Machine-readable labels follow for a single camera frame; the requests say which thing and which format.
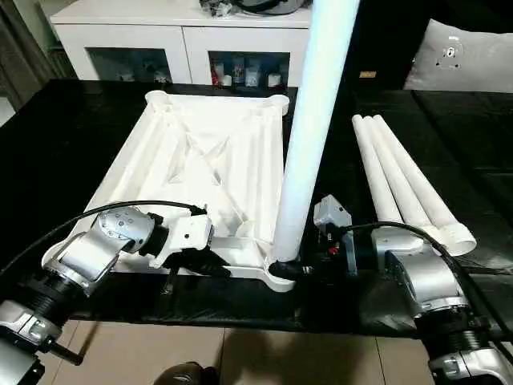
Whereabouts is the black robot foot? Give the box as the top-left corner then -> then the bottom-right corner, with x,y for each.
152,363 -> 217,385

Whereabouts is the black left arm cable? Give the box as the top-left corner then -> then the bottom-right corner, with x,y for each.
0,201 -> 208,278

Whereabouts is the grey curtain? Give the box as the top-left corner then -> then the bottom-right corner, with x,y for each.
0,0 -> 77,97

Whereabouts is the white glass-door cabinet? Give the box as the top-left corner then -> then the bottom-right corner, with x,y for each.
50,0 -> 315,87

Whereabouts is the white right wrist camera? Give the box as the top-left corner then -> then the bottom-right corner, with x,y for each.
313,195 -> 357,278

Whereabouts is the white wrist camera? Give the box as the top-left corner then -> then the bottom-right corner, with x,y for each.
313,195 -> 357,278
151,210 -> 216,270

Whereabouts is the black work table leg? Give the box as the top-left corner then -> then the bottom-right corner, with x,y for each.
48,325 -> 101,367

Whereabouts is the black tall cabinet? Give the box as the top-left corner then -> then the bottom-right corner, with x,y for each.
345,0 -> 513,89

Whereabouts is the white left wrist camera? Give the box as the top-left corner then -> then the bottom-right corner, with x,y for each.
151,210 -> 216,270

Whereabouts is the black table mat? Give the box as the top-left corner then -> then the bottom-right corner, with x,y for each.
0,79 -> 513,334

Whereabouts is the light grey cushion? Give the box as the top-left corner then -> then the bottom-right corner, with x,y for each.
403,18 -> 513,93

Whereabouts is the white plastic table top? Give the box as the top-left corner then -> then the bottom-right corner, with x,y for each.
42,91 -> 299,291

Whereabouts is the white plastic table leg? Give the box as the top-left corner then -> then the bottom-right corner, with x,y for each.
351,115 -> 410,227
269,0 -> 362,265
371,114 -> 478,257
362,115 -> 450,241

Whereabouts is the grey carry case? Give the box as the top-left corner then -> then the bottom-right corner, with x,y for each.
199,0 -> 313,17

